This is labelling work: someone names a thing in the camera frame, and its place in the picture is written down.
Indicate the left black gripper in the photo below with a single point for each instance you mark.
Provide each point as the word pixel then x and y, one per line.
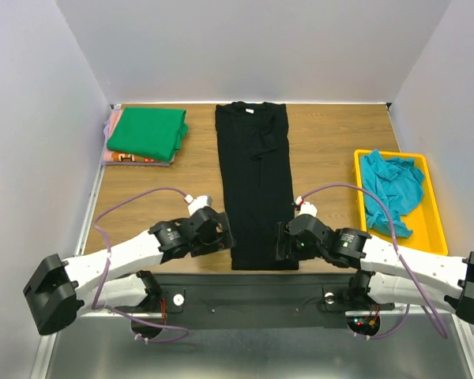
pixel 222 241

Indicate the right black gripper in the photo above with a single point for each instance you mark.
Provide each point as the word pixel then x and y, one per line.
pixel 281 242

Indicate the black polo shirt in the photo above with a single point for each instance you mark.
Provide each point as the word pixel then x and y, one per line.
pixel 253 151

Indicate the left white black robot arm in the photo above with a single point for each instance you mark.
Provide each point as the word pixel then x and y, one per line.
pixel 61 290

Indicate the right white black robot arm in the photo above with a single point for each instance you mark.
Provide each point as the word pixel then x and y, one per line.
pixel 384 274

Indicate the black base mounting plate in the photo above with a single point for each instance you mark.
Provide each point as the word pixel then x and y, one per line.
pixel 234 301

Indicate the folded green t shirt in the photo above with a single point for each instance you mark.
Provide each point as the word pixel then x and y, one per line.
pixel 150 132

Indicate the crumpled teal t shirt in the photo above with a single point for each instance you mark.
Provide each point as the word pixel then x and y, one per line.
pixel 397 182

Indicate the folded orange patterned t shirt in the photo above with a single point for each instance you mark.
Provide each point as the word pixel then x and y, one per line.
pixel 116 158

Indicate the folded lilac t shirt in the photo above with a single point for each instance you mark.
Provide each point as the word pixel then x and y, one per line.
pixel 107 126

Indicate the folded pink t shirt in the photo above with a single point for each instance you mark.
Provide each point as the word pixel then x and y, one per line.
pixel 116 115

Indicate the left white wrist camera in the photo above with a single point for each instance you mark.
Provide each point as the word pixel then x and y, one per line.
pixel 196 203

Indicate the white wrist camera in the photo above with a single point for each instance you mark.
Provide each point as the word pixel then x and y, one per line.
pixel 305 207
pixel 196 203

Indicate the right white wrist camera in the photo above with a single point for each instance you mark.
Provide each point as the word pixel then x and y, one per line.
pixel 305 207

